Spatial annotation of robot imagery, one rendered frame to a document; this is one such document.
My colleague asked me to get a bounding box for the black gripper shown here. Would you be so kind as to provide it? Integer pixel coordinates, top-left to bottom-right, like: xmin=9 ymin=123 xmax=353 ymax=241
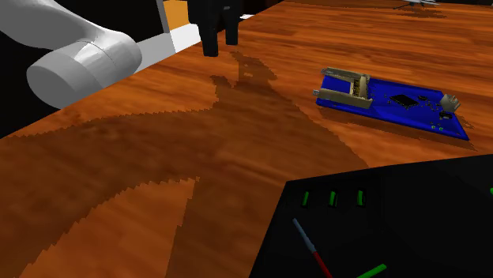
xmin=186 ymin=0 xmax=244 ymax=58

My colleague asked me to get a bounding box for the blue circuit board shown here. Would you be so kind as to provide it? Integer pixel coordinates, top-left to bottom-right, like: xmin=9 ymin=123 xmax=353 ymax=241
xmin=312 ymin=66 xmax=471 ymax=142

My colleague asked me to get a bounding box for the small grey object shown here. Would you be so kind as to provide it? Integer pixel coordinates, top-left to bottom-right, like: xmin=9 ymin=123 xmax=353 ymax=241
xmin=393 ymin=0 xmax=441 ymax=10

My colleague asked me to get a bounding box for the black device with green marks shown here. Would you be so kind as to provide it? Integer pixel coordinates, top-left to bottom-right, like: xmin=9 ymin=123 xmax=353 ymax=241
xmin=248 ymin=153 xmax=493 ymax=278

